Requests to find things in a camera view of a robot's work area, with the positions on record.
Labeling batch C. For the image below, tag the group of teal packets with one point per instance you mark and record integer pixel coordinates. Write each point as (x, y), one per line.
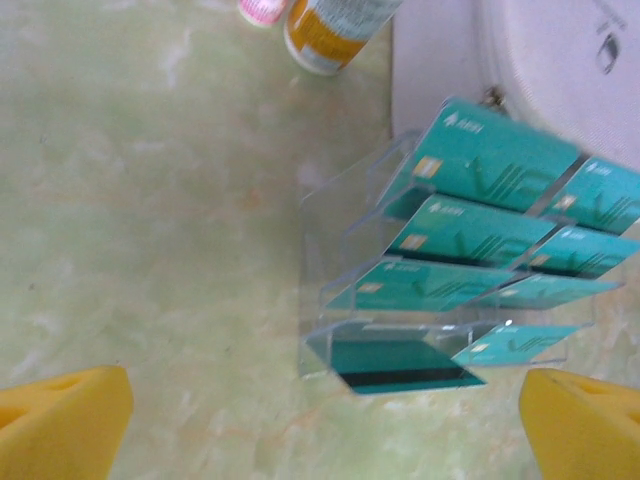
(360, 190)

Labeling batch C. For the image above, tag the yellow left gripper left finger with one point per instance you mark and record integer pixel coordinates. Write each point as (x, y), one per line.
(60, 425)

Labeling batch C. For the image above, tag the orange label pill bottle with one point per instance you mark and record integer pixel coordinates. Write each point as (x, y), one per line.
(325, 35)

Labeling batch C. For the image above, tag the small pink label bottle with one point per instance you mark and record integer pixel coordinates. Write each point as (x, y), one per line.
(260, 10)

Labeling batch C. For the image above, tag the white zip medicine case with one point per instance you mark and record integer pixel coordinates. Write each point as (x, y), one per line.
(540, 60)

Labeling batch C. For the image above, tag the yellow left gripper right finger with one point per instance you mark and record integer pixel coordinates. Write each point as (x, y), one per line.
(585, 430)

